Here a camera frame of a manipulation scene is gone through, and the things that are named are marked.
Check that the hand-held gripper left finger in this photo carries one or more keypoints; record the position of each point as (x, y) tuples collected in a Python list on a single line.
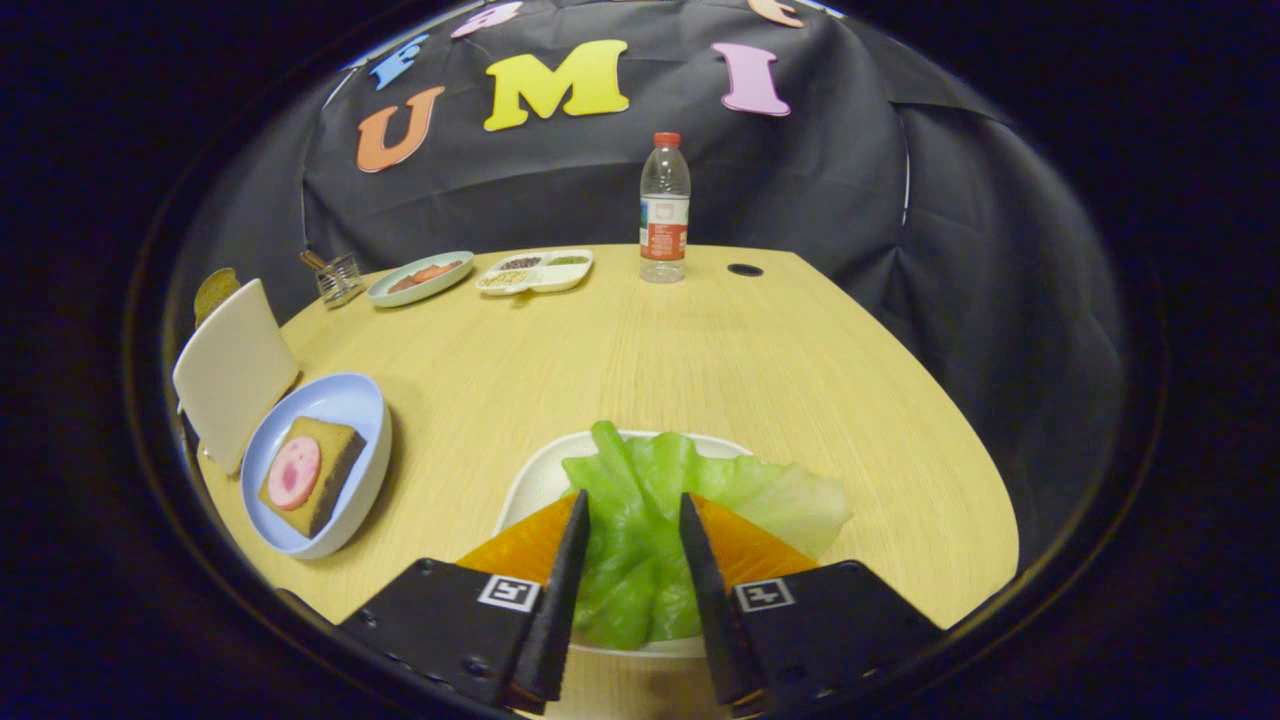
[(555, 610)]

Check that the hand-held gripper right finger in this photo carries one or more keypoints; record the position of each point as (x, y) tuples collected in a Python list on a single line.
[(712, 610)]

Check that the green lettuce leaf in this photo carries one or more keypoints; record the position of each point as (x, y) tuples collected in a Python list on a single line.
[(640, 560)]

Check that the brown bread slice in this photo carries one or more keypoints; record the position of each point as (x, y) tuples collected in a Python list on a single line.
[(212, 292)]

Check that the white plate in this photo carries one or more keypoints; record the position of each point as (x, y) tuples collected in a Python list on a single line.
[(535, 485)]

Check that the thick toast slice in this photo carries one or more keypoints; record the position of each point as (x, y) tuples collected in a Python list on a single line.
[(335, 470)]

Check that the pink ham slice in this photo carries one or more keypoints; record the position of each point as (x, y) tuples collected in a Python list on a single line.
[(294, 473)]

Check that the blue plate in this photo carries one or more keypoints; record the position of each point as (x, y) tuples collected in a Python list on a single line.
[(335, 400)]

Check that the white divided dish with seeds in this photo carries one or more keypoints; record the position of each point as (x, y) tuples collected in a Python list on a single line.
[(535, 275)]

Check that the pale green plate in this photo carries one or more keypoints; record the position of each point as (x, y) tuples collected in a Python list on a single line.
[(395, 295)]

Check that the red sausage slices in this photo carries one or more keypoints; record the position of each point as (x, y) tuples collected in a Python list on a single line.
[(438, 271)]

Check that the dark brown meat patty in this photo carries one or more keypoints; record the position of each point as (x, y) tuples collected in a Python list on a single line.
[(402, 284)]

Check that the clear bottle with red cap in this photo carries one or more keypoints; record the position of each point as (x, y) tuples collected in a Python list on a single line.
[(664, 215)]

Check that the white toaster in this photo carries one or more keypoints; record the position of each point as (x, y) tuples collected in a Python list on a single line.
[(232, 375)]

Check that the black backdrop cloth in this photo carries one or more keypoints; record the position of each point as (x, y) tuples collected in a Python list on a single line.
[(560, 190)]

